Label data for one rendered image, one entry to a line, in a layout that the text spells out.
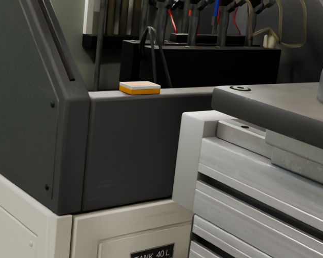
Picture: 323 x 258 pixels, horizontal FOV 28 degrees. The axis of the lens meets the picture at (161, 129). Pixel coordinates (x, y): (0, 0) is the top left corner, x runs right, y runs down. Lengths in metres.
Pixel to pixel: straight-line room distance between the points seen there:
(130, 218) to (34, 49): 0.27
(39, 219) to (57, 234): 0.05
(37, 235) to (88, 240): 0.07
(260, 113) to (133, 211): 0.49
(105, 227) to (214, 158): 0.37
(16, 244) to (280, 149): 0.55
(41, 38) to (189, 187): 0.35
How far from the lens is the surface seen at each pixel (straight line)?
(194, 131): 0.59
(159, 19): 1.20
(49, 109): 0.85
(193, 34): 1.26
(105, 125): 0.86
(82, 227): 0.89
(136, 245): 0.96
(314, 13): 1.36
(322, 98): 0.50
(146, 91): 0.89
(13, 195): 0.97
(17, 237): 0.98
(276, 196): 0.53
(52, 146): 0.85
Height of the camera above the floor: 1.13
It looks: 14 degrees down
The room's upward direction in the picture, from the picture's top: 6 degrees clockwise
